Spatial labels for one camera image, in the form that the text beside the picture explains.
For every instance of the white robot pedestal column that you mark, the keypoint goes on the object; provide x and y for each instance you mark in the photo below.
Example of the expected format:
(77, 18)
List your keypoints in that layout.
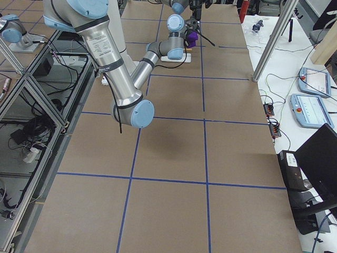
(115, 28)

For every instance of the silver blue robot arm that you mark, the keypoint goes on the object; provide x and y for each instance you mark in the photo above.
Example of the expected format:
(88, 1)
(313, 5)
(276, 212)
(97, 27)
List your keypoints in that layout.
(99, 25)

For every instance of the orange connector box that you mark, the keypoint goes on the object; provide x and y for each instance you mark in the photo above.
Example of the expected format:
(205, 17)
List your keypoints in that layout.
(275, 130)
(269, 109)

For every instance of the lower blue teach pendant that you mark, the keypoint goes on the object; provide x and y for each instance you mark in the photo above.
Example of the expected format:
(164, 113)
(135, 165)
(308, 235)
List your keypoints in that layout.
(310, 111)

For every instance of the upper blue teach pendant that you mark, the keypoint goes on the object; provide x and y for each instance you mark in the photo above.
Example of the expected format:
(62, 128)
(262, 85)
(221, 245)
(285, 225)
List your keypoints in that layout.
(314, 82)

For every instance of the blue teach pendant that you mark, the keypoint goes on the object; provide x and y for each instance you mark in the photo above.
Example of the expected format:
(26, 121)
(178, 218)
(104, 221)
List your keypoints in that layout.
(314, 82)
(310, 111)

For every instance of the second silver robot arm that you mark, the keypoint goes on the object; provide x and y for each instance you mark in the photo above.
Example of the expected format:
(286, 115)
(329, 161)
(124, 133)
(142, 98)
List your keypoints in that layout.
(20, 40)

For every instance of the lower orange connector box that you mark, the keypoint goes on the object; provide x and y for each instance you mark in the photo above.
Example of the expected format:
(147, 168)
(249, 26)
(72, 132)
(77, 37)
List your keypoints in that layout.
(275, 130)

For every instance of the aluminium frame post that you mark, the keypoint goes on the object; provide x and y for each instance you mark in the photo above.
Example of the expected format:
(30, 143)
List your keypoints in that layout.
(276, 33)

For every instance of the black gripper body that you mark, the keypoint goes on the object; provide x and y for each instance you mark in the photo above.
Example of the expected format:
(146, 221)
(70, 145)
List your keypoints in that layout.
(195, 12)

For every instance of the red cylinder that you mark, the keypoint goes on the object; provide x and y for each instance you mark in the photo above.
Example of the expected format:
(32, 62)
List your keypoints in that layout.
(243, 10)

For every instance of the purple towel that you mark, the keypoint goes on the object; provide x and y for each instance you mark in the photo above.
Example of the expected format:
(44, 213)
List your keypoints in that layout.
(191, 39)

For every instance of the wooden plank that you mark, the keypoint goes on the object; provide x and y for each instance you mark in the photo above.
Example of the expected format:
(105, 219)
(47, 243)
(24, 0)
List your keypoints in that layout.
(325, 49)

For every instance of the black computer box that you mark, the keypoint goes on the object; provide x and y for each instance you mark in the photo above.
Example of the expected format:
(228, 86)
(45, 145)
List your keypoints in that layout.
(291, 172)

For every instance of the black monitor on stand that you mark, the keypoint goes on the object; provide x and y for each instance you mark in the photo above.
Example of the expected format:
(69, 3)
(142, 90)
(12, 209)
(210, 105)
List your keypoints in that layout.
(317, 159)

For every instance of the upper orange connector box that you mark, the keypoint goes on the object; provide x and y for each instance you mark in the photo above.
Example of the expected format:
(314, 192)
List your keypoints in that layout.
(269, 109)

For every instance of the folded blue umbrella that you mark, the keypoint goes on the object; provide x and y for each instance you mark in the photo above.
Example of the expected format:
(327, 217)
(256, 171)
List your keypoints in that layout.
(256, 27)

